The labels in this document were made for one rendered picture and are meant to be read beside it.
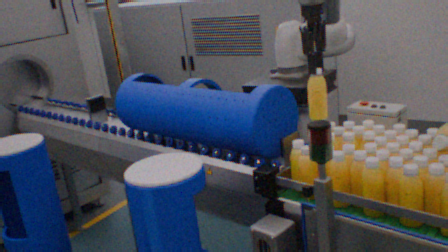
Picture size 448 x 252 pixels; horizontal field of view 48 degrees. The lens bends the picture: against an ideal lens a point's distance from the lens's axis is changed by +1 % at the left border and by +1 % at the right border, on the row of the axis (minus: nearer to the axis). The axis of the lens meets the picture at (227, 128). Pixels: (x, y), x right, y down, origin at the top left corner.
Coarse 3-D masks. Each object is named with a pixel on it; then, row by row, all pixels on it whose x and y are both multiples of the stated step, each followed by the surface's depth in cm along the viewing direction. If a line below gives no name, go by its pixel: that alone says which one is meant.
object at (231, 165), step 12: (36, 120) 310; (48, 120) 301; (84, 132) 272; (96, 132) 265; (108, 132) 259; (132, 144) 243; (144, 144) 237; (204, 156) 210; (228, 168) 199; (240, 168) 195; (252, 168) 191
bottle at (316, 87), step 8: (312, 80) 173; (320, 80) 172; (312, 88) 173; (320, 88) 173; (312, 96) 174; (320, 96) 174; (312, 104) 175; (320, 104) 174; (312, 112) 176; (320, 112) 175
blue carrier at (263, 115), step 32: (128, 96) 232; (160, 96) 217; (192, 96) 204; (224, 96) 193; (256, 96) 183; (288, 96) 193; (160, 128) 221; (192, 128) 204; (224, 128) 190; (256, 128) 181; (288, 128) 195
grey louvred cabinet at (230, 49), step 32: (160, 0) 458; (192, 0) 396; (224, 0) 377; (256, 0) 359; (288, 0) 344; (128, 32) 445; (160, 32) 423; (192, 32) 402; (224, 32) 384; (256, 32) 367; (160, 64) 435; (192, 64) 411; (224, 64) 394; (256, 64) 377
